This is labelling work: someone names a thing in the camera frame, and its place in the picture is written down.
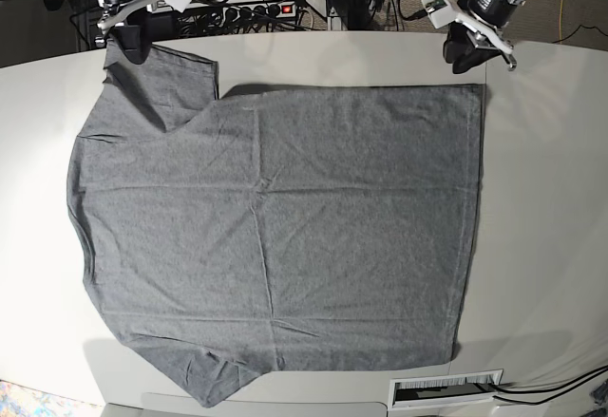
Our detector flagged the black cable on table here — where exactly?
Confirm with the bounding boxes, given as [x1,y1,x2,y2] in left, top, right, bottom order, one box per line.
[488,364,608,407]

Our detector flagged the white table leg column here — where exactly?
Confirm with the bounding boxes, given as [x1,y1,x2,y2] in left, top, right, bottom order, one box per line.
[327,0,343,31]

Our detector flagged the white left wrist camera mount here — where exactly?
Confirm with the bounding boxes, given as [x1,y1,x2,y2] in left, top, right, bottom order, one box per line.
[421,0,517,71]

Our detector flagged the yellow cable on floor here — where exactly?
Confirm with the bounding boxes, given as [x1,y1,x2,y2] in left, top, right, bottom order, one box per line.
[558,0,608,44]

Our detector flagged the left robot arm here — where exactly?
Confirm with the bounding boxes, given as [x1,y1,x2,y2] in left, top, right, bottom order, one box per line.
[443,0,525,74]

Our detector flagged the black power strip red switch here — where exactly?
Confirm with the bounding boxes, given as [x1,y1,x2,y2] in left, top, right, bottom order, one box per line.
[225,3,298,23]

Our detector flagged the white cable grommet tray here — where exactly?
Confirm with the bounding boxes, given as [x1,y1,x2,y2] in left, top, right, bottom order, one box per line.
[388,370,504,411]

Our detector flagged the grey T-shirt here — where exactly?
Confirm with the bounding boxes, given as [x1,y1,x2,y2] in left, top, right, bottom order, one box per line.
[67,45,485,408]

